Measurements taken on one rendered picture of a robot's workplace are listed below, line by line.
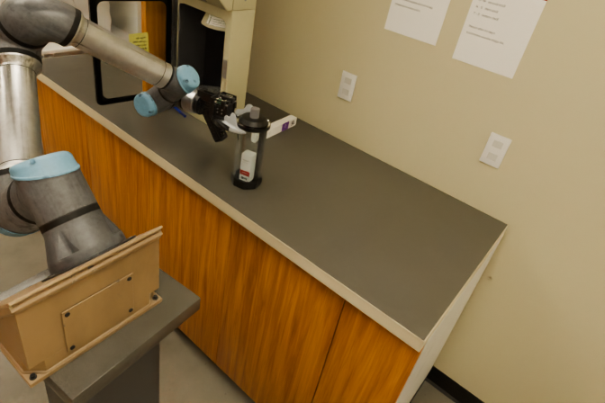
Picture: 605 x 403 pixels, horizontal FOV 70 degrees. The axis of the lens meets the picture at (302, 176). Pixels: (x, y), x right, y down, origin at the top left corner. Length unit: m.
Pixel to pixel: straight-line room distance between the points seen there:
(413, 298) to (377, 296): 0.10
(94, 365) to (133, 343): 0.08
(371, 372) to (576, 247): 0.81
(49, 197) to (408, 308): 0.85
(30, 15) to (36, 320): 0.66
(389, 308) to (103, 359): 0.65
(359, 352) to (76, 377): 0.72
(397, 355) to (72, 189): 0.87
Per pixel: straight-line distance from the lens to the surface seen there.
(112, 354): 1.00
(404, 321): 1.15
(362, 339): 1.29
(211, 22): 1.72
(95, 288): 0.92
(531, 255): 1.76
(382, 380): 1.34
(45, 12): 1.18
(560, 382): 2.04
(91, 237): 0.94
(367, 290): 1.18
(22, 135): 1.15
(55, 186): 0.96
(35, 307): 0.86
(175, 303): 1.07
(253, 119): 1.34
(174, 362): 2.12
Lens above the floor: 1.75
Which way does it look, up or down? 31 degrees down
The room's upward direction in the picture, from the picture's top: 12 degrees clockwise
